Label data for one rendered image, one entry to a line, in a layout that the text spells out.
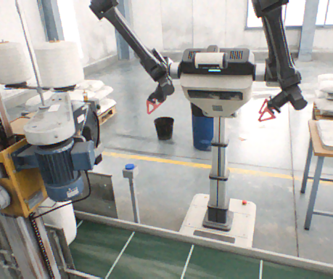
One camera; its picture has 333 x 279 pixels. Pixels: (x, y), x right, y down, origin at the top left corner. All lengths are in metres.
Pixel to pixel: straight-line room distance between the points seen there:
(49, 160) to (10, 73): 0.41
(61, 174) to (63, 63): 0.42
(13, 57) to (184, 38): 8.44
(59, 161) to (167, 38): 8.77
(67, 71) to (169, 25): 8.60
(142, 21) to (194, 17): 1.70
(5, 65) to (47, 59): 0.24
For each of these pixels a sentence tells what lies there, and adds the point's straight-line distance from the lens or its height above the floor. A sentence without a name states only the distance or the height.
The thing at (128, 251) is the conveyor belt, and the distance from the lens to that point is 1.98.
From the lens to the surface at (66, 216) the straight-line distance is 1.97.
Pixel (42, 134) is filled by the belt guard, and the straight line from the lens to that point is 1.11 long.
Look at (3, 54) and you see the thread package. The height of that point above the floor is 1.65.
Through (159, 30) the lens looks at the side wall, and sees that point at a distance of 9.82.
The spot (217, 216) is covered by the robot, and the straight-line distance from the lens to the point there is 2.21.
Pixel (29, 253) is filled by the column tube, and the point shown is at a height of 0.80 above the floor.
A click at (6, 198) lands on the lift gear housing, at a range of 1.33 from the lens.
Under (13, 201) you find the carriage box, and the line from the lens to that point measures 1.35.
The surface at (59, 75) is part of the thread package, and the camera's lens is 1.17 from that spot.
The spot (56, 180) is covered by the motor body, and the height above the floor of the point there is 1.20.
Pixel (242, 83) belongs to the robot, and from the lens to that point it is 1.53.
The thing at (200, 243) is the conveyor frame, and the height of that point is 0.38.
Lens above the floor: 1.81
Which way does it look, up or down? 26 degrees down
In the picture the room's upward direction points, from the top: 4 degrees counter-clockwise
